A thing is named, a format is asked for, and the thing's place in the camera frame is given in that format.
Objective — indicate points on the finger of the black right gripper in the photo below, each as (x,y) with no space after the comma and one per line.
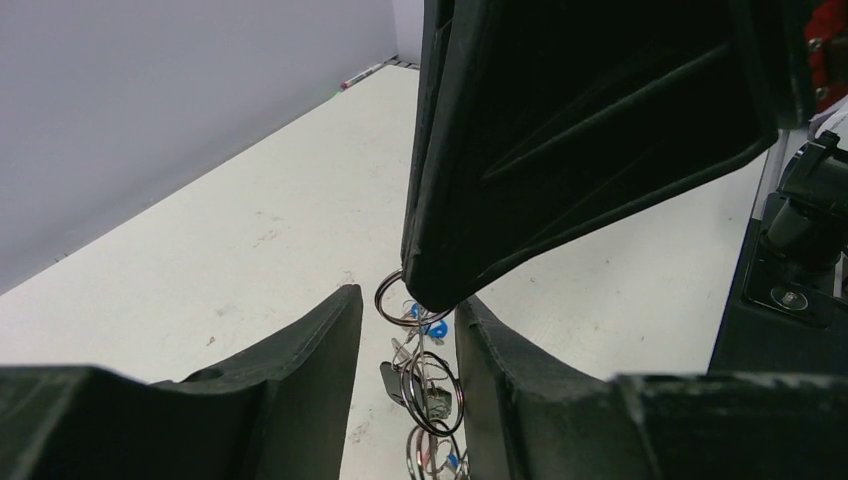
(539,122)

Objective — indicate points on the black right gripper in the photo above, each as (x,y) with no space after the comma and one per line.
(826,35)

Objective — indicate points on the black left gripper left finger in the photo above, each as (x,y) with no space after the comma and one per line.
(276,410)

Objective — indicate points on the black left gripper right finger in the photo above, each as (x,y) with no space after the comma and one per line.
(528,415)

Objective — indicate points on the metal carabiner keyring with keys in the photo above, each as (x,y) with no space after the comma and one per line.
(424,384)

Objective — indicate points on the blue key tag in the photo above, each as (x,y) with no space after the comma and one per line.
(435,330)

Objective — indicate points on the red white marker pen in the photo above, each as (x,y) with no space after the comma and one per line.
(360,76)

